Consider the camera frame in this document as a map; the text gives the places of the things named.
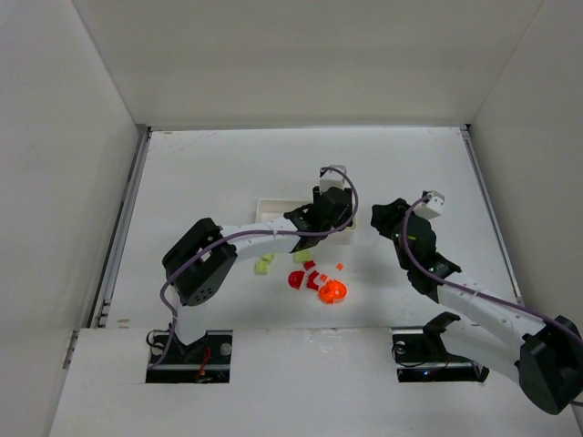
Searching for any red half-round lego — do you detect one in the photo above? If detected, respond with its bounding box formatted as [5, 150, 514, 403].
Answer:
[288, 270, 305, 290]

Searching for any red arch lego piece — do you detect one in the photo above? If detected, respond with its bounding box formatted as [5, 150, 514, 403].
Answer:
[306, 270, 320, 291]

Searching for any orange round lego disc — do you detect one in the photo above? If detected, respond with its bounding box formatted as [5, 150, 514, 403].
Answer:
[318, 279, 347, 304]

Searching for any green lego brick small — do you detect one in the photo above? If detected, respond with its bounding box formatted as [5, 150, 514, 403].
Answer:
[254, 260, 270, 275]

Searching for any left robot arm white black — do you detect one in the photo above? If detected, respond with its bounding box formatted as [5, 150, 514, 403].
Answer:
[161, 187, 358, 307]

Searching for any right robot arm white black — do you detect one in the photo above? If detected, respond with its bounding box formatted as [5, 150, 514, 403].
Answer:
[371, 191, 582, 415]

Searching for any white three-compartment tray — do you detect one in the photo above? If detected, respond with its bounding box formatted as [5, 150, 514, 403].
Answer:
[255, 198, 356, 245]

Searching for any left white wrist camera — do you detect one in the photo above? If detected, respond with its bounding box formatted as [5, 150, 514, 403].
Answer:
[319, 165, 347, 194]

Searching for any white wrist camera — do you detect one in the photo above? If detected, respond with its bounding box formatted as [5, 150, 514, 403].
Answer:
[319, 165, 347, 194]
[414, 190, 445, 220]

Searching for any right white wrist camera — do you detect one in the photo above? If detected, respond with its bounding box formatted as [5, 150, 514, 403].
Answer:
[414, 190, 445, 220]

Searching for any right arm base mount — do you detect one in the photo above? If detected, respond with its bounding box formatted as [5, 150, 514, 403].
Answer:
[391, 311, 490, 383]

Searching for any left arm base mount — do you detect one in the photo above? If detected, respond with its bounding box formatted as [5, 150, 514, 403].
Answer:
[145, 330, 233, 384]

